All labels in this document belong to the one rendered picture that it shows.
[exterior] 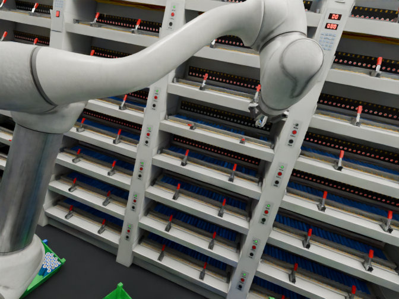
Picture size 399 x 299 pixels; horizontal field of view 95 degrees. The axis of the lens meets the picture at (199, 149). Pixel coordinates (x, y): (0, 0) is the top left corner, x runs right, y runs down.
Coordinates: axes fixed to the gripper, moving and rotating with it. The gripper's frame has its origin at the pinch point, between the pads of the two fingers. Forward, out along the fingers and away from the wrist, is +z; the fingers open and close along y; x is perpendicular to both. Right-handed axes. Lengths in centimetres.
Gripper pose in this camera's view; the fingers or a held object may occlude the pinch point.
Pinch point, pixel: (261, 120)
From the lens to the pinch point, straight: 77.5
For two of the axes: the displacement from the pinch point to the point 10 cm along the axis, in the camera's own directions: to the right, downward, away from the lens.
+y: -9.4, -2.8, 1.8
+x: -2.9, 9.5, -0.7
